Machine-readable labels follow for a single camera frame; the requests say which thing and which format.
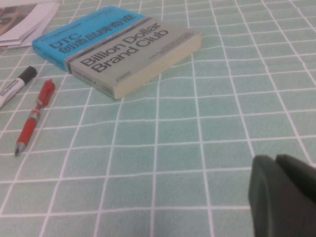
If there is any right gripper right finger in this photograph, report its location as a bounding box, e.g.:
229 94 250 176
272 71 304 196
276 154 316 198

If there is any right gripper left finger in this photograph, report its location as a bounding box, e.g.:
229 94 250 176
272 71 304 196
248 155 316 237

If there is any white marker black cap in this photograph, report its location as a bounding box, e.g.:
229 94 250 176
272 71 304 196
0 66 38 110

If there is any red gel pen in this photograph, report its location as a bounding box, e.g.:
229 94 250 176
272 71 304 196
14 79 56 157

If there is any green checkered tablecloth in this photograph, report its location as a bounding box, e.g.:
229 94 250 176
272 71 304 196
0 0 316 237

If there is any blue and grey book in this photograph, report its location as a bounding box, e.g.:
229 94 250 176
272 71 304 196
32 5 202 101

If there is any photo brochure stack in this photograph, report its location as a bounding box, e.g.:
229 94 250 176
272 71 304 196
0 1 62 50

